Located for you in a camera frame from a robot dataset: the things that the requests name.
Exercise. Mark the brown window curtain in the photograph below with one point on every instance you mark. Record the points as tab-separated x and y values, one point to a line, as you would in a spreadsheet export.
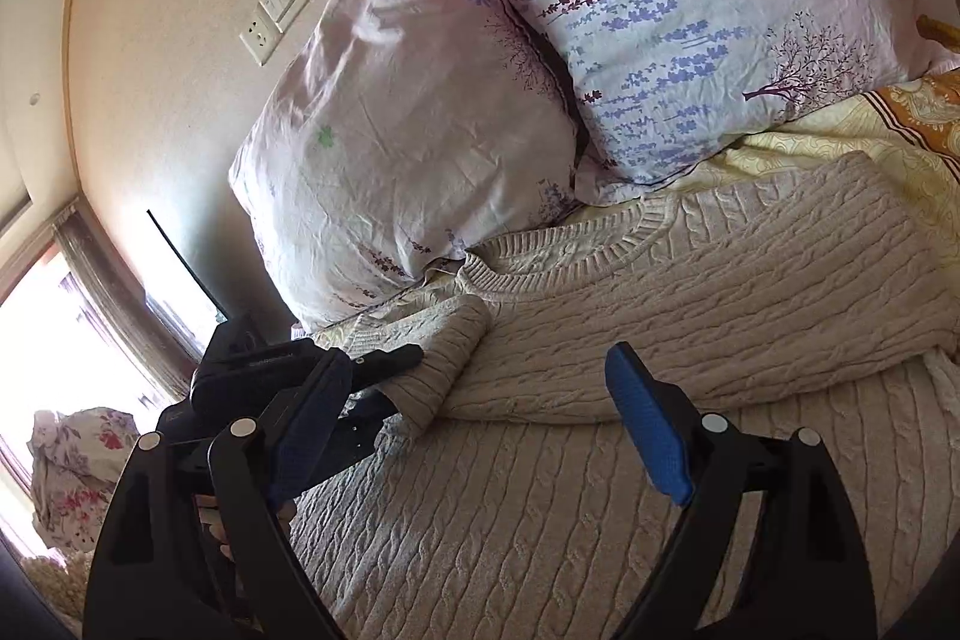
112	295

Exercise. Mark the red floral cloth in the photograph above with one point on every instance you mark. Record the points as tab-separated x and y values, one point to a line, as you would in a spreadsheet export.
75	475

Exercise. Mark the yellow patterned bed sheet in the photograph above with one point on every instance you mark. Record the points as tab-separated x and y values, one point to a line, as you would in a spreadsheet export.
832	138

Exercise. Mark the wooden bed frame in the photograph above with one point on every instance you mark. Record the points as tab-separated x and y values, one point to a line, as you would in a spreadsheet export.
941	29

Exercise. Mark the person's left hand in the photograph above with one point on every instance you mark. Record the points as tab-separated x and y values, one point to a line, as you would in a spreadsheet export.
215	527

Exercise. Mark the cream fluffy rug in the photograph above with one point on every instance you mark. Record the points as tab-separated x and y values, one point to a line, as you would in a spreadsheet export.
56	584

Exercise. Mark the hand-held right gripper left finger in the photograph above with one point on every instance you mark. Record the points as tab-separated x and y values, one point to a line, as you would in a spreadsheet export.
311	419

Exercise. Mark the white wall socket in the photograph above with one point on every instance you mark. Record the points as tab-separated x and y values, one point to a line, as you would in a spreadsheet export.
260	36

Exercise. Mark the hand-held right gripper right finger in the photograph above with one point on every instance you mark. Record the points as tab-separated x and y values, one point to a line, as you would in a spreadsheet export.
649	430

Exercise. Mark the black flat screen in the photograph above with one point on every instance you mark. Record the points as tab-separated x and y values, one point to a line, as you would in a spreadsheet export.
187	269

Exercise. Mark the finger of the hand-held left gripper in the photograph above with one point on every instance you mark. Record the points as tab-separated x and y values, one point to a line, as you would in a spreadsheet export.
367	422
390	362

